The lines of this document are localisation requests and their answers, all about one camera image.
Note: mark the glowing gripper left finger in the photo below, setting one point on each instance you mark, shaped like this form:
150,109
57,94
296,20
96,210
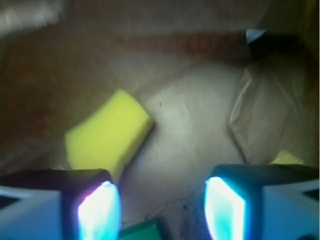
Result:
59,205

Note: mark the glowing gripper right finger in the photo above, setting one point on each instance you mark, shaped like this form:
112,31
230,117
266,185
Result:
262,202

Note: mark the green rectangular sponge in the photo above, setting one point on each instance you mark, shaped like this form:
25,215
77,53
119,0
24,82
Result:
147,230

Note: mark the yellow foam sponge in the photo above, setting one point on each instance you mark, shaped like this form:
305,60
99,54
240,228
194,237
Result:
110,137

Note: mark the yellow microfiber cloth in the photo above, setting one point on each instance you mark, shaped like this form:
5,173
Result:
287,158

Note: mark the brown paper bag bin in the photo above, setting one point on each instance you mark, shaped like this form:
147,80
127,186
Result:
226,82

